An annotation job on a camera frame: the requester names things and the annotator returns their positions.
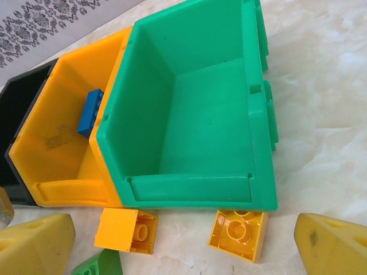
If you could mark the yellow plastic storage bin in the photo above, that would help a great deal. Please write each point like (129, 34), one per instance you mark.
(57, 114)

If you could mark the blue lego brick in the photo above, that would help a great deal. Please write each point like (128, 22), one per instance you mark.
(91, 114)

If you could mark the black plastic storage bin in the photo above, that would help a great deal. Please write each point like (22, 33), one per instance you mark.
(17, 114)

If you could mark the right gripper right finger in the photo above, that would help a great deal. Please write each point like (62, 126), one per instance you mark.
(329, 249)

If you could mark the green plastic storage bin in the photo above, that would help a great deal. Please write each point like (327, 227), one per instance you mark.
(200, 114)

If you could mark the green lego brick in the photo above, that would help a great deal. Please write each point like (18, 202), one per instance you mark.
(97, 265)

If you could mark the yellow lego brick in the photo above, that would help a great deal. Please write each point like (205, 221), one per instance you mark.
(238, 237)
(117, 229)

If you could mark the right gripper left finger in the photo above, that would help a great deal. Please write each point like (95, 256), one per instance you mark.
(34, 249)

